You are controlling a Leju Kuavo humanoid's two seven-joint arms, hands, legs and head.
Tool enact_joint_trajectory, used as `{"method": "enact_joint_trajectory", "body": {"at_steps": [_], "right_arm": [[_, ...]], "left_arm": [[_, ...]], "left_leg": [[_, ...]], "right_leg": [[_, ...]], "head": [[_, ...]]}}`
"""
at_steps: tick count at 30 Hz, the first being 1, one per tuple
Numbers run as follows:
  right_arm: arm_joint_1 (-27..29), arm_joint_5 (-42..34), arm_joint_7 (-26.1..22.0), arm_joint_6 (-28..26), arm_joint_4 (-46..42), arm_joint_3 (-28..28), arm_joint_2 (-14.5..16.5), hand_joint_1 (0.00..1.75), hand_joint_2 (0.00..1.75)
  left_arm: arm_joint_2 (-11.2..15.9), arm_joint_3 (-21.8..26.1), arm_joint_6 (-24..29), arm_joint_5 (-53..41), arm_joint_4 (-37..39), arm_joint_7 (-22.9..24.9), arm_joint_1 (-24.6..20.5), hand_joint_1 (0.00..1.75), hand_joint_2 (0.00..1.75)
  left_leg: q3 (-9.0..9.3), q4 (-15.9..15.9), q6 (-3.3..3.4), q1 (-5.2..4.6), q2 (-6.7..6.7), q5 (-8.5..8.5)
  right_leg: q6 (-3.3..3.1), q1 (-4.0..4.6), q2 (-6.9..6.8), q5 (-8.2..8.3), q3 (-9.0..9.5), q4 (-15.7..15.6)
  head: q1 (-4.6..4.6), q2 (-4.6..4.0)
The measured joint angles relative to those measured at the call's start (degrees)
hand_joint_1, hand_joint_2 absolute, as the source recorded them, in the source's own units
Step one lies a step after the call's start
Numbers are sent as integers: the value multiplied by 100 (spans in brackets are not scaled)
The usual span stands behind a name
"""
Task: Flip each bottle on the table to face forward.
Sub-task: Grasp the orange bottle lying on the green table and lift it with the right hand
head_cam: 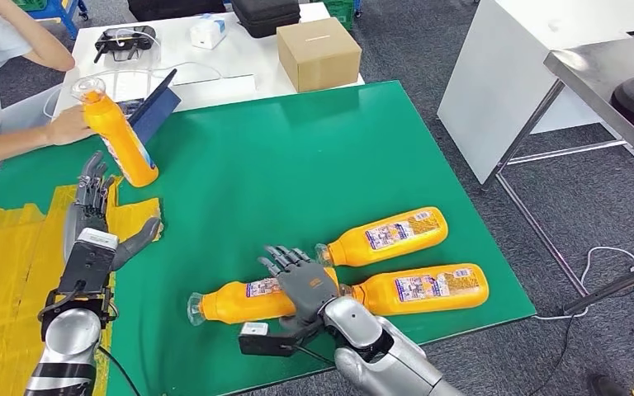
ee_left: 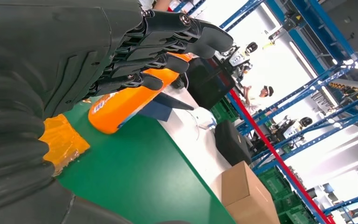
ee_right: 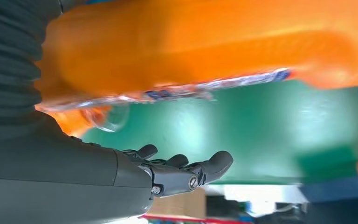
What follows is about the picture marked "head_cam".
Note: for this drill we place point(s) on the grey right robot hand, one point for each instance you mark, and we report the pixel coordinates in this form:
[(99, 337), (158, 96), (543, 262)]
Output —
[(309, 289)]

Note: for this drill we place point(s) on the person's right hand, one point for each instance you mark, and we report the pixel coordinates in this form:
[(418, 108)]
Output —
[(71, 127)]

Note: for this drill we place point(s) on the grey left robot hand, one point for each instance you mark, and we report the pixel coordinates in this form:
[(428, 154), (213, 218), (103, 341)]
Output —
[(90, 202)]

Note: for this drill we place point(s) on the orange detergent bottle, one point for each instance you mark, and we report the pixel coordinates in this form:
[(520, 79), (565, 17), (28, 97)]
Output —
[(123, 147), (229, 303), (393, 235), (432, 289)]

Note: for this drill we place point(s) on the person's right forearm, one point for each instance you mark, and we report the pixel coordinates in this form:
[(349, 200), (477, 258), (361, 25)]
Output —
[(5, 147)]

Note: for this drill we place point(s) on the person's left forearm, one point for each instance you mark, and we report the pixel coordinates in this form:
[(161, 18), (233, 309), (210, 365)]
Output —
[(27, 30)]

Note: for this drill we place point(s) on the tablet in blue case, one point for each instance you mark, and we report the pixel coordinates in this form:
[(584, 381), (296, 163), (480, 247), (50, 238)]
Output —
[(155, 112)]

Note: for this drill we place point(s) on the blue cart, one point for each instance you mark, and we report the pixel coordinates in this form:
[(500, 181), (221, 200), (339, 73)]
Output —
[(62, 13)]

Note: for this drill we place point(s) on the green plastic crate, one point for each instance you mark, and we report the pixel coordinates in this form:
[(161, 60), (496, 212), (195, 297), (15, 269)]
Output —
[(341, 11), (30, 4)]

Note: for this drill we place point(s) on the yellow tape patch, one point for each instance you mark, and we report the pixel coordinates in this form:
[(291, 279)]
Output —
[(10, 306)]

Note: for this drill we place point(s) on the black equipment case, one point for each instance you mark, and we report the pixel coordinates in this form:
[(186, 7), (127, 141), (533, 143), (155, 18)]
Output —
[(175, 8), (265, 16)]

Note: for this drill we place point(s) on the small white box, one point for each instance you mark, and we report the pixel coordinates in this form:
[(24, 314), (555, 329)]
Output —
[(207, 32)]

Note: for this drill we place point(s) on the white table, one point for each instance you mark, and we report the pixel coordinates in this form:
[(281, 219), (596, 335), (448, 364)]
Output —
[(229, 54)]

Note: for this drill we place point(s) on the brown cardboard box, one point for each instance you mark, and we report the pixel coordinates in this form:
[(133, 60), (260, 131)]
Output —
[(317, 54)]

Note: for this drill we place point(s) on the white cabinet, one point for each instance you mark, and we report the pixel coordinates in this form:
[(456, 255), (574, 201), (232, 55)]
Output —
[(503, 82)]

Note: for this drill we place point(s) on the black pole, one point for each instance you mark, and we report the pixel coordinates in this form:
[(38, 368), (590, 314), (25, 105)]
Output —
[(618, 284)]

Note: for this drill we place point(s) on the black shoe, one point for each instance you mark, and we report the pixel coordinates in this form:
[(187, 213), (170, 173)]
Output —
[(604, 385)]

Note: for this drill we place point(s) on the steel table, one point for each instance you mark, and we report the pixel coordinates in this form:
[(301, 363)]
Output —
[(612, 60)]

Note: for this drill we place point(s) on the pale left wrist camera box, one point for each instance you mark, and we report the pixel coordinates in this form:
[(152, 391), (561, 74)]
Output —
[(97, 239)]

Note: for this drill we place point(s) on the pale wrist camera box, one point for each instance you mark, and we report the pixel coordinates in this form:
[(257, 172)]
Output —
[(97, 239), (254, 329)]

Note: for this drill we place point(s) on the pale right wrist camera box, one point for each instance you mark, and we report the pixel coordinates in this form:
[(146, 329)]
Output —
[(254, 329)]

